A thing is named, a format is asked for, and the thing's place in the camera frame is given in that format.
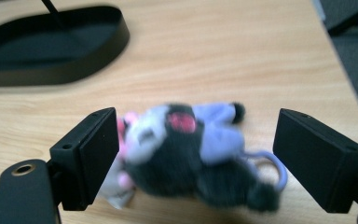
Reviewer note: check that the black key rack with tray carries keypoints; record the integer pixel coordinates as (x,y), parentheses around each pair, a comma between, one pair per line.
(59,53)

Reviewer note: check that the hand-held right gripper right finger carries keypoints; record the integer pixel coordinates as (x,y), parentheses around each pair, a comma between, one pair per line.
(317,161)

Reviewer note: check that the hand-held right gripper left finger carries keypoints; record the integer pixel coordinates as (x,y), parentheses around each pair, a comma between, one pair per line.
(90,155)

